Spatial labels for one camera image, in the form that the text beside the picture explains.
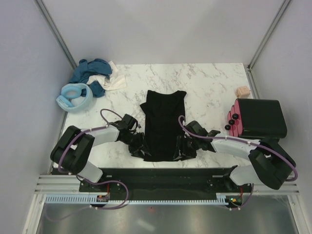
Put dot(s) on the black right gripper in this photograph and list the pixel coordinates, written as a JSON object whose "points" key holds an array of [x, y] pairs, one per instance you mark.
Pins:
{"points": [[181, 141]]}

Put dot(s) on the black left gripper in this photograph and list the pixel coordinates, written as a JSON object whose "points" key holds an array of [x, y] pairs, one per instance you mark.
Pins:
{"points": [[140, 145]]}

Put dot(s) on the black t shirt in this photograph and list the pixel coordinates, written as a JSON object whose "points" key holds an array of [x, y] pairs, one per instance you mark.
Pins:
{"points": [[161, 124]]}

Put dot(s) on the black and pink drawer box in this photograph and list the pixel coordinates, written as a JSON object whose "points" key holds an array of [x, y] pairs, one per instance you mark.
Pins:
{"points": [[256, 119]]}

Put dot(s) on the blue t shirt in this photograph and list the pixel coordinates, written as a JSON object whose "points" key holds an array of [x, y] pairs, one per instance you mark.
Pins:
{"points": [[86, 69]]}

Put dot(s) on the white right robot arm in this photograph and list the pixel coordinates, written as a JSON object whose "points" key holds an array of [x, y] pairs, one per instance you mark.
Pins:
{"points": [[269, 164]]}

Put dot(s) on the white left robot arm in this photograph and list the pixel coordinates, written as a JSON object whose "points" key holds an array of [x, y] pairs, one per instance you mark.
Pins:
{"points": [[72, 151]]}

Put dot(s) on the white t shirt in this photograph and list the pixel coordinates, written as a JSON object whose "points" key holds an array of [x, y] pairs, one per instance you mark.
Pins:
{"points": [[115, 81]]}

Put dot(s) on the pink foam cube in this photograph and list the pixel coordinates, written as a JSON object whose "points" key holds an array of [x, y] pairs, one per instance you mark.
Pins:
{"points": [[242, 92]]}

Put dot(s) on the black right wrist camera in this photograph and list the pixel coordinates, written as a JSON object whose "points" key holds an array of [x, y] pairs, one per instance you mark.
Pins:
{"points": [[196, 129]]}

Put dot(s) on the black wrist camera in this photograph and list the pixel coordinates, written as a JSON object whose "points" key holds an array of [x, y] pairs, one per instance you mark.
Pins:
{"points": [[129, 123], [196, 129]]}

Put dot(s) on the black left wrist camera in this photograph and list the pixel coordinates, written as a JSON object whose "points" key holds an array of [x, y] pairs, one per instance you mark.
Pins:
{"points": [[129, 123]]}

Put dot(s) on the light blue ring toy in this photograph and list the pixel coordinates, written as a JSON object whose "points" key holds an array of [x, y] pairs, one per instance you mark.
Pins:
{"points": [[73, 91]]}

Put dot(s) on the aluminium frame rail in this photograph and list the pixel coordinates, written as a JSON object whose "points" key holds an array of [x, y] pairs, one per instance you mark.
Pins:
{"points": [[68, 184]]}

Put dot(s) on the white slotted cable duct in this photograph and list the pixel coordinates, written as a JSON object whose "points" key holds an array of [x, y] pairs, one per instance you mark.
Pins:
{"points": [[114, 200]]}

